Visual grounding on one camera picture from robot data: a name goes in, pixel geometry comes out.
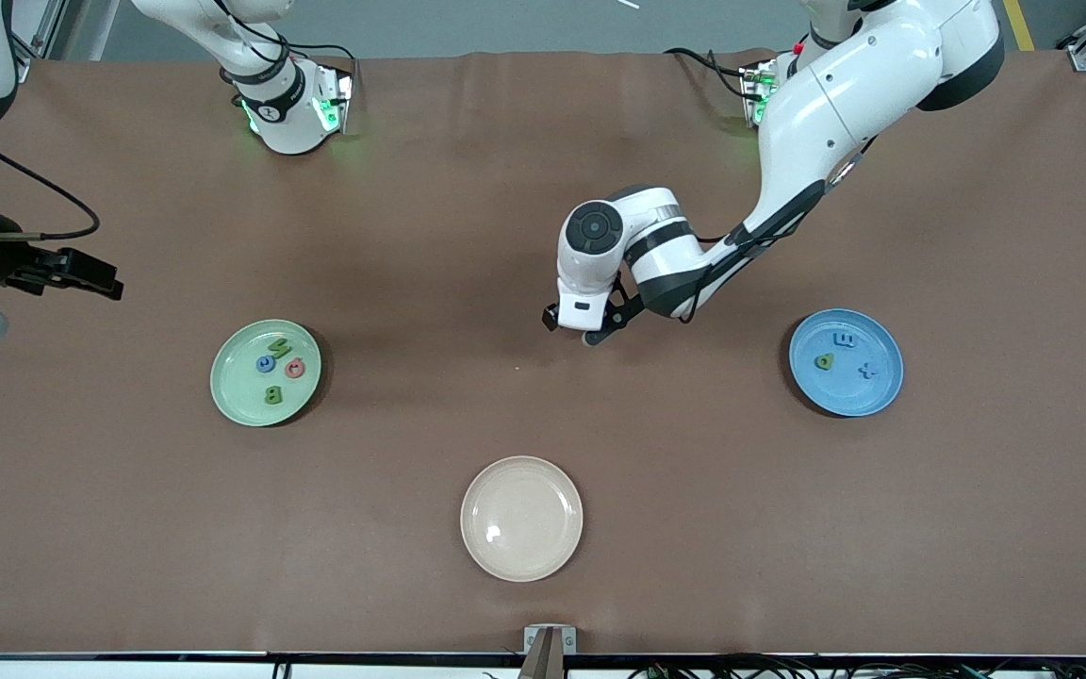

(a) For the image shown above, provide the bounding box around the brown table cover mat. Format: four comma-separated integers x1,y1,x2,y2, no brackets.
0,49,1086,656

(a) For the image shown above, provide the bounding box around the beige plate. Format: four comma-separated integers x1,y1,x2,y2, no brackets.
460,455,584,583

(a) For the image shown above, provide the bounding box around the light green plate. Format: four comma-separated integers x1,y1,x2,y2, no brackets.
210,319,322,427

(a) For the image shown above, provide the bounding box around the blue plate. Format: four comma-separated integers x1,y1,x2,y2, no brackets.
788,308,905,418

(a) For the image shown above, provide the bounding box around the silver base connector block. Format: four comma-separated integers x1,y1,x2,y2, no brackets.
315,68,355,135
739,58,775,128

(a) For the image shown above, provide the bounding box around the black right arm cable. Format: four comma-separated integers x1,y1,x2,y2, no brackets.
0,132,101,241

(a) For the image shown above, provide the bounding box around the black base cable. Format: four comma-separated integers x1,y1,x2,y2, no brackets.
664,45,753,100
270,36,357,69

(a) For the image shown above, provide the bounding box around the metal camera post bracket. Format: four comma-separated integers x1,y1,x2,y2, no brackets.
524,624,578,679

